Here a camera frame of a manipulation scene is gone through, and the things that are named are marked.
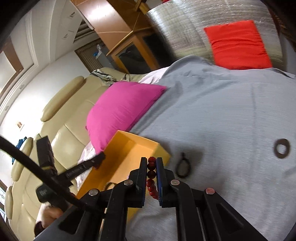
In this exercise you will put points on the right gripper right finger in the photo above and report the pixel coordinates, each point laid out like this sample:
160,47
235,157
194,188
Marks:
177,194

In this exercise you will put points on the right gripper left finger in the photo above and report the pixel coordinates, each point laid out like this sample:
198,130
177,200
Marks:
126,194

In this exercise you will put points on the thin metal bangles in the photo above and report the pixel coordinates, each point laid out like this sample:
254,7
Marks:
109,186

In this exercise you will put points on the left hand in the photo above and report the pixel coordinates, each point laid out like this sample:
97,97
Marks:
46,216

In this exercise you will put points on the orange cardboard box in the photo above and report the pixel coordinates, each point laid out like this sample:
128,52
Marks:
123,154

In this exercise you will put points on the pink pillow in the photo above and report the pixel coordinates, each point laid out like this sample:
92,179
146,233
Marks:
119,108

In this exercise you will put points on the grey blanket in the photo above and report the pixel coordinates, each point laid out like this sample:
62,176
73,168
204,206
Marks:
237,128

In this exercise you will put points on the patterned cloth on sofa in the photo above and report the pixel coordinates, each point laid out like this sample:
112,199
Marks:
108,79

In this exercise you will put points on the red pillow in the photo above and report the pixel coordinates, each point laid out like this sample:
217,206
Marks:
238,46

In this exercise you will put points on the wooden cabinet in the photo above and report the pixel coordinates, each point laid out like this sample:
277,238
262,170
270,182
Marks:
120,24

